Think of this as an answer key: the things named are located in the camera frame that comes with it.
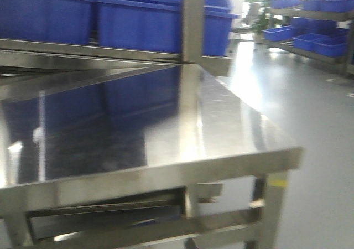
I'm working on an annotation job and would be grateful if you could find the blue tray lower near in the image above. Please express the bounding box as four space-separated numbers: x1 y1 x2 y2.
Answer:
314 35 347 58

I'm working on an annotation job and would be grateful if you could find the right steel shelf rack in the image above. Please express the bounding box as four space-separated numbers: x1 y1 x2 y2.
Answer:
262 0 353 76

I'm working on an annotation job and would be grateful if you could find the stainless steel shelf frame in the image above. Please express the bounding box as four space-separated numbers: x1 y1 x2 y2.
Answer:
0 0 233 77

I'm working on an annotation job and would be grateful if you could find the blue plastic bin right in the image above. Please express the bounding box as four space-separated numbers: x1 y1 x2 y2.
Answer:
131 0 238 56

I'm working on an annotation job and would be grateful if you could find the blue tray upper near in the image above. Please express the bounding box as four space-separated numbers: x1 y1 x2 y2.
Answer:
300 0 353 13

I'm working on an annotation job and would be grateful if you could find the blue tray lower middle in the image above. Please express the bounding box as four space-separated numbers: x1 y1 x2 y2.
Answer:
291 33 328 51

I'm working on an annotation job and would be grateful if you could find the blue plastic bin middle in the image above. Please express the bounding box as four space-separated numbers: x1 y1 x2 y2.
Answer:
96 0 181 53

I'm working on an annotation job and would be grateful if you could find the blue tray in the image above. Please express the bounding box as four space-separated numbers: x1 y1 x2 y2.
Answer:
314 35 347 58
291 33 328 51
263 26 297 42
300 0 353 13
268 0 301 9

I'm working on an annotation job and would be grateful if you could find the blue tray lower far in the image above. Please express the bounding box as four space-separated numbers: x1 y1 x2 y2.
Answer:
263 26 297 42

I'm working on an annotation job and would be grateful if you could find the potted green plant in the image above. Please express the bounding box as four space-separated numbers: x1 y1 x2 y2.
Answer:
243 0 270 44

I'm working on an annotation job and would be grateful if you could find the blue plastic bin left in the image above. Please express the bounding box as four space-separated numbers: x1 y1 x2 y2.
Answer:
1 0 95 45

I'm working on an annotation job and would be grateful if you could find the blue plastic bin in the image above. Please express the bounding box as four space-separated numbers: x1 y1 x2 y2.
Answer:
96 0 181 53
1 0 95 45
131 0 238 56

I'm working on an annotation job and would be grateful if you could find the blue tray upper far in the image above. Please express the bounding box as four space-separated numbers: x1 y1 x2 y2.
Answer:
268 0 301 9

